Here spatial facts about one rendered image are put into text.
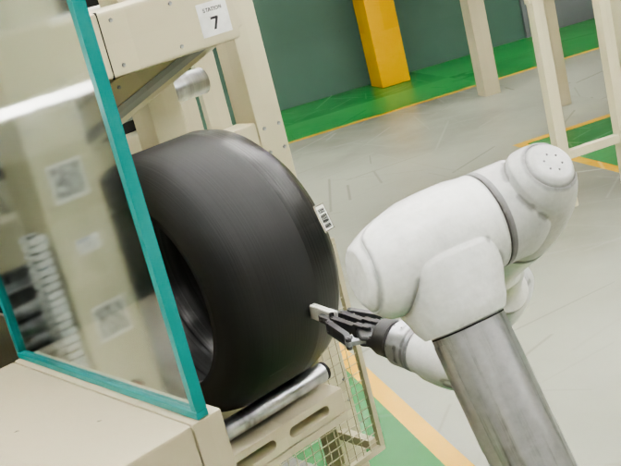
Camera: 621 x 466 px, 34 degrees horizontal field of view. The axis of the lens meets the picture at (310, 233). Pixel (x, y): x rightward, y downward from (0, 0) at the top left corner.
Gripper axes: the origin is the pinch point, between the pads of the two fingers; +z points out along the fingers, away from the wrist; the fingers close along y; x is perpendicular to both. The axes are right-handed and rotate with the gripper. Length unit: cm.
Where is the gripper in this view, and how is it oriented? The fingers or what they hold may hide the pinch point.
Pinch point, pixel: (323, 314)
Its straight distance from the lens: 209.5
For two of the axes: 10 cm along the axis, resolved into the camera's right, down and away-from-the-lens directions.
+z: -6.8, -1.9, 7.1
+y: -7.2, 3.6, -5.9
